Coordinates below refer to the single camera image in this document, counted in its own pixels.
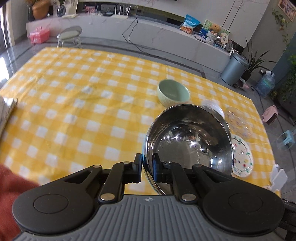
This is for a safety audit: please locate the stainless steel bowl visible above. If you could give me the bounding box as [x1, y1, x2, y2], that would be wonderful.
[142, 104, 234, 195]

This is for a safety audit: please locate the green ceramic bowl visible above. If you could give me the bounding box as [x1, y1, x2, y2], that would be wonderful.
[157, 79, 190, 108]

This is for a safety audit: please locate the white painted floral plate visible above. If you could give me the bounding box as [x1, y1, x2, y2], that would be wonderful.
[231, 134, 254, 178]

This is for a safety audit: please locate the small white sticker plate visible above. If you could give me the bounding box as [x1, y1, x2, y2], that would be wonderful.
[202, 100, 225, 118]

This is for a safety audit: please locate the clear glass sticker plate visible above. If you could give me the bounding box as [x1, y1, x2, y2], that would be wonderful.
[225, 107, 252, 139]

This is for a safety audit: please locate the red sleeve forearm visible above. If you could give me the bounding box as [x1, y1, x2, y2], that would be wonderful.
[0, 165, 39, 240]

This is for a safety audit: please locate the yellow checkered tablecloth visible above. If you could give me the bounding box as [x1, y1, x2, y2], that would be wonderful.
[1, 47, 275, 187]

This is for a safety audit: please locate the white phone stand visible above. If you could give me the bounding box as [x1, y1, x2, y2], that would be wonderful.
[266, 164, 288, 192]

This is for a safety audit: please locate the pink small heater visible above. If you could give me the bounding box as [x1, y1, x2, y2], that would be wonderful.
[261, 105, 278, 125]

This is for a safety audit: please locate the grey metal trash bin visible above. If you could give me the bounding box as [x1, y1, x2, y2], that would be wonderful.
[221, 52, 249, 86]

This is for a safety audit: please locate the light blue plastic stool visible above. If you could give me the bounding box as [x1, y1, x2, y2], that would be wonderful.
[276, 128, 295, 150]

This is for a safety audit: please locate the blue water jug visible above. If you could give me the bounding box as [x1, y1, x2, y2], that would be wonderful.
[255, 71, 275, 98]

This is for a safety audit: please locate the long white tv cabinet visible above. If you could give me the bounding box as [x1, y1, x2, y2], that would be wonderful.
[26, 14, 230, 72]

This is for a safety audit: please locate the green potted floor plant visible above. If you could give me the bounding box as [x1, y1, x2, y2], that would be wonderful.
[241, 38, 275, 82]

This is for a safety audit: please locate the grey cushioned stool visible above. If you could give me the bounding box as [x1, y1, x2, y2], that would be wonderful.
[57, 26, 82, 48]

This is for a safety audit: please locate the teddy bear toy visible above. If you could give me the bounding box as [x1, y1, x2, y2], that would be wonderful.
[209, 23, 221, 34]

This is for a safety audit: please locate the blue snack bag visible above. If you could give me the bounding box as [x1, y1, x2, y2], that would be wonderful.
[179, 15, 200, 34]

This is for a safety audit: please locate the white wifi router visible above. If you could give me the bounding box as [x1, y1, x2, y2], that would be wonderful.
[111, 4, 131, 20]

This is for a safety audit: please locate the pink storage box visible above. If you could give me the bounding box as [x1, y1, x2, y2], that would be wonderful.
[29, 27, 50, 45]

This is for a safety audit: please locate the blue glass vase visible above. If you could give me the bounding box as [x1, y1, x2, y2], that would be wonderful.
[57, 4, 66, 17]

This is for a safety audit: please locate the orange pumpkin vase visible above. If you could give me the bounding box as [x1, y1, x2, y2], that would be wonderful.
[32, 0, 51, 20]

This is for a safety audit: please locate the black power cable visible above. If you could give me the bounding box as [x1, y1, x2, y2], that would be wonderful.
[121, 9, 163, 52]

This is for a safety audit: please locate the framed wall picture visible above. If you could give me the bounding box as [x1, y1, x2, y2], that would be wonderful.
[278, 0, 296, 22]

